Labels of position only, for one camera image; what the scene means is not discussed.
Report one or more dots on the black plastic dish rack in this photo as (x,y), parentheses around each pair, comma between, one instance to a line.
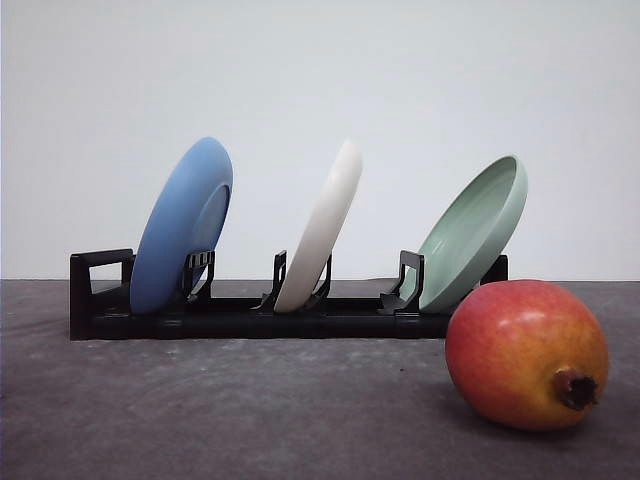
(101,308)

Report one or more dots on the light green plate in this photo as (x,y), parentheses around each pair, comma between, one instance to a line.
(466,241)

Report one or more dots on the white plate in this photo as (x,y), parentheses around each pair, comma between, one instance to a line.
(323,226)

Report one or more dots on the blue plate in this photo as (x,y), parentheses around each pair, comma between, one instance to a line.
(188,219)

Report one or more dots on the red yellow pomegranate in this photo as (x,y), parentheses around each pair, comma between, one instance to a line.
(527,353)

